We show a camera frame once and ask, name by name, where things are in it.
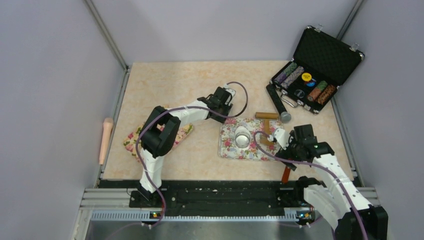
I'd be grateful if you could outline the metal spatula wooden handle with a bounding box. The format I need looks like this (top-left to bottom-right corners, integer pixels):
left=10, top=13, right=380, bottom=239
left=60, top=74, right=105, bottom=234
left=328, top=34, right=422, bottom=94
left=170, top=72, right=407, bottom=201
left=281, top=161, right=297, bottom=184

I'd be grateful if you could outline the wooden dough roller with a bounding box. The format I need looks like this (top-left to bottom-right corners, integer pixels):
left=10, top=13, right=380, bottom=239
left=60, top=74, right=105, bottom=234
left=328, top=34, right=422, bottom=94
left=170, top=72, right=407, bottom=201
left=254, top=112, right=279, bottom=146

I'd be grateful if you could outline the floral tray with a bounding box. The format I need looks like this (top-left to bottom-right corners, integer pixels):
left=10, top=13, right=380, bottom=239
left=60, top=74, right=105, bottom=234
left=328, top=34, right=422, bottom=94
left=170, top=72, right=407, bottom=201
left=218, top=117, right=274, bottom=162

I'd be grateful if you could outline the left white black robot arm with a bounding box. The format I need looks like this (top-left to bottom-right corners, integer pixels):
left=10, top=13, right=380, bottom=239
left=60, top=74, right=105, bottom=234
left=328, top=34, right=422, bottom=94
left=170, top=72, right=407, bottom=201
left=135, top=87, right=236, bottom=207

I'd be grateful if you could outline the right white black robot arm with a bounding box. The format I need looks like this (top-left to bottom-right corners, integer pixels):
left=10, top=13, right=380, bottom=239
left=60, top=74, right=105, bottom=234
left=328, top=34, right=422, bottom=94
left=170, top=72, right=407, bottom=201
left=271, top=124, right=389, bottom=240

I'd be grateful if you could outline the black microphone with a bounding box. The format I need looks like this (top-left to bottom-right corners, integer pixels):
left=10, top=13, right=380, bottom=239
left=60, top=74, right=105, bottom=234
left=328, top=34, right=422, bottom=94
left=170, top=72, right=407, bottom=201
left=265, top=83, right=292, bottom=124

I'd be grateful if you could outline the brown poker chip stack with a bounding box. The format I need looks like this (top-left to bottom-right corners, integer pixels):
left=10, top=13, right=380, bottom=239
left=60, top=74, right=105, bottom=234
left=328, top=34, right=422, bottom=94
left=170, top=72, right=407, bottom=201
left=316, top=85, right=337, bottom=105

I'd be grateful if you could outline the green poker chip stack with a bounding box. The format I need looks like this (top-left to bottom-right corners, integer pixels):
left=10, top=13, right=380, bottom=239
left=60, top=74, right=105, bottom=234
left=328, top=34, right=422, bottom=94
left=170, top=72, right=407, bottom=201
left=306, top=81, right=328, bottom=102

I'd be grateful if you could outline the yellow dealer button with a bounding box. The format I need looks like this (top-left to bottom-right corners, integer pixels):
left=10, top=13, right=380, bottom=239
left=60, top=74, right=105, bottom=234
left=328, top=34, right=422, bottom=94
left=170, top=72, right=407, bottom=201
left=301, top=72, right=312, bottom=82

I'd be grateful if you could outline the grey poker chip stack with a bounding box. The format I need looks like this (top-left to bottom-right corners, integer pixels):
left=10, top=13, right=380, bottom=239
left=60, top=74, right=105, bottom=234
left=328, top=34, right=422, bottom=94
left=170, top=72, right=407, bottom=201
left=281, top=66, right=305, bottom=89

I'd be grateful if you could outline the purple poker chip stack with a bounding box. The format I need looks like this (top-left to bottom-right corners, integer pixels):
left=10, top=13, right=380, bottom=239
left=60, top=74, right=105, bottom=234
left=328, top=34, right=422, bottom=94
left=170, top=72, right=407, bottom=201
left=273, top=62, right=298, bottom=84

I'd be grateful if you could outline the black poker chip case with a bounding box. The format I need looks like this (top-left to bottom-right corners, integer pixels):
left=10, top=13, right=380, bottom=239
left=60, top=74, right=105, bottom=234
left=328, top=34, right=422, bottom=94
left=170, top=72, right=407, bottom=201
left=269, top=25, right=365, bottom=115

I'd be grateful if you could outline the folded floral cloth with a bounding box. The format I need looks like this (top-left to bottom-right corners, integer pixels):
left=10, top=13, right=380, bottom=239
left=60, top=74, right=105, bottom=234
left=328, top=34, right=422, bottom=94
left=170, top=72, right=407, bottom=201
left=123, top=122, right=194, bottom=163

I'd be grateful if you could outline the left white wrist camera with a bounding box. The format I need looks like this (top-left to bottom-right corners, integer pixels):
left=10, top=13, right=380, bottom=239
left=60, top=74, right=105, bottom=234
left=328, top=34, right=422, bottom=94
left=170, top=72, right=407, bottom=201
left=223, top=84, right=236, bottom=101

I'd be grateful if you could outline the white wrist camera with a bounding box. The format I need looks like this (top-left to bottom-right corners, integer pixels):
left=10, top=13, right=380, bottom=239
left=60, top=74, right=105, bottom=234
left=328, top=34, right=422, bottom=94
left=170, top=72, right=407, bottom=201
left=223, top=84, right=236, bottom=101
left=267, top=128, right=290, bottom=150

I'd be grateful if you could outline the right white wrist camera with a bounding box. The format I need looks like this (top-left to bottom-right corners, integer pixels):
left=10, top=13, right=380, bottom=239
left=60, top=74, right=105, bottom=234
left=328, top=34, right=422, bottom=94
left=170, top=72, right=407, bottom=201
left=267, top=128, right=290, bottom=150

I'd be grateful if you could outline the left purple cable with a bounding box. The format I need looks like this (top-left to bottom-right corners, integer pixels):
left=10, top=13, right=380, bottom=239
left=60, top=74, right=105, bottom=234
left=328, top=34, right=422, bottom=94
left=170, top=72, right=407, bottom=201
left=104, top=81, right=249, bottom=240

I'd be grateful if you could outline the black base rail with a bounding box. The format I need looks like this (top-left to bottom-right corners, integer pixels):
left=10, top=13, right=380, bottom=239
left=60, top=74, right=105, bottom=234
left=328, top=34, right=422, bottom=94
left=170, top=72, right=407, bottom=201
left=98, top=176, right=325, bottom=221

